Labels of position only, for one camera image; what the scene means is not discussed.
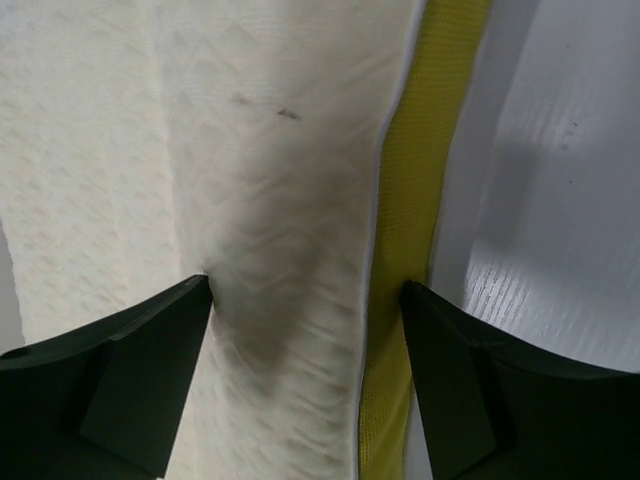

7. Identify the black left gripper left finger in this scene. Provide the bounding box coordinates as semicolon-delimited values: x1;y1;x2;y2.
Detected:
1;275;213;479

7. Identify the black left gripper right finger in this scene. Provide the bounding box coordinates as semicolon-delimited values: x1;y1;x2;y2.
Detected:
399;281;639;479

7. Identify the cream pillow with yellow band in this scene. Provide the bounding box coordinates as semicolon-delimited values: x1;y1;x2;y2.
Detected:
1;1;489;479

